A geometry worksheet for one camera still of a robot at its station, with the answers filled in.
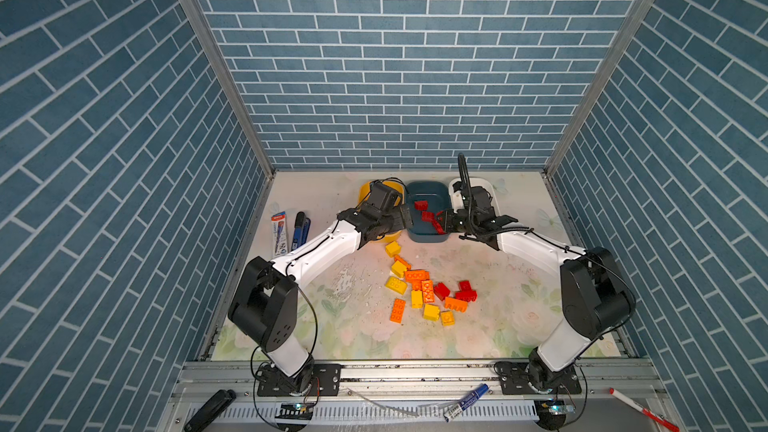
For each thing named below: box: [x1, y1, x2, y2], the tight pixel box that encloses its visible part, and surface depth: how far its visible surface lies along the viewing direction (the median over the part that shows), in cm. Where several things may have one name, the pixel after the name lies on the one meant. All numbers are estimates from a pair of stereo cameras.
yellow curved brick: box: [384, 276, 408, 295], surface depth 91 cm
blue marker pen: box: [444, 384, 490, 422], surface depth 71 cm
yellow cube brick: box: [386, 241, 401, 257], surface depth 98 cm
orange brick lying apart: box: [390, 298, 406, 324], surface depth 86 cm
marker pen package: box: [271, 211, 288, 258], surface depth 104 cm
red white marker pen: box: [609, 388, 680, 432], surface depth 71 cm
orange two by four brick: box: [421, 280, 434, 303], surface depth 88 cm
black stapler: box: [183, 389, 237, 432], surface depth 69 cm
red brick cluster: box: [433, 280, 477, 302], surface depth 89 cm
